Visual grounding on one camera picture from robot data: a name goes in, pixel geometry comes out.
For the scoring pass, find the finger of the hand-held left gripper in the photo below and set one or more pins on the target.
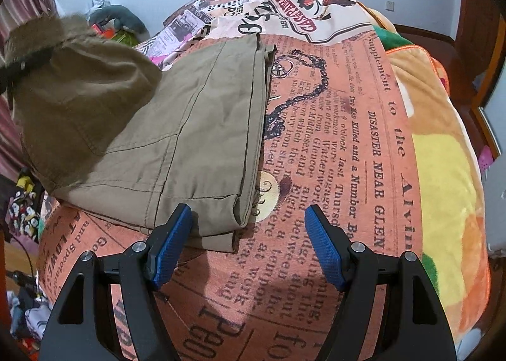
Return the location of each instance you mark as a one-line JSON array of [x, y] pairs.
[[23, 62]]

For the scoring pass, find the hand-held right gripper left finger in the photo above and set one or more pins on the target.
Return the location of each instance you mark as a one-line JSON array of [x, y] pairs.
[[172, 242]]

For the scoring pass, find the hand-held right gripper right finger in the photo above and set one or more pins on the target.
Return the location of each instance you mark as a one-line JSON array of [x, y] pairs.
[[324, 242]]

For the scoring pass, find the khaki pants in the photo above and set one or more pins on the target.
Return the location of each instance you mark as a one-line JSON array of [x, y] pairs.
[[197, 128]]

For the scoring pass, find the striped red curtain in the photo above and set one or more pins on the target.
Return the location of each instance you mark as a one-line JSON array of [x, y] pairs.
[[23, 5]]

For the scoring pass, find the orange box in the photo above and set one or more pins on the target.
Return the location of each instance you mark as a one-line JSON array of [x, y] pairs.
[[103, 31]]

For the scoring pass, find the pile of grey clothes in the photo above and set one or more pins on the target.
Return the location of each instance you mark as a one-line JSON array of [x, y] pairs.
[[101, 3]]

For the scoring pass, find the newspaper print bed sheet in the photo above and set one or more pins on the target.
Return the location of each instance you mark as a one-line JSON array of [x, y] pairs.
[[316, 128]]

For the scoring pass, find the yellow orange plush blanket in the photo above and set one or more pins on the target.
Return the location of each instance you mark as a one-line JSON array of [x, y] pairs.
[[442, 171]]

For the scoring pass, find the cartoon print dark cloth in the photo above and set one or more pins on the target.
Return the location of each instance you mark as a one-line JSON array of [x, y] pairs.
[[23, 211]]

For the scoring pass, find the white crumpled cloth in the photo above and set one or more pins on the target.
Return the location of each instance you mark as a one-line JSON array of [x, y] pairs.
[[33, 317]]

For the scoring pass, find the white heart sticker wardrobe door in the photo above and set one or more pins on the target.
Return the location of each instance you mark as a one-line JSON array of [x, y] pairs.
[[499, 124]]

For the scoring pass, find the brown wooden door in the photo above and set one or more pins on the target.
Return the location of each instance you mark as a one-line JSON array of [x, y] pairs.
[[478, 9]]

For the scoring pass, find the white wall socket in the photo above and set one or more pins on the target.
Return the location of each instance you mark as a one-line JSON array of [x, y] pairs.
[[390, 5]]

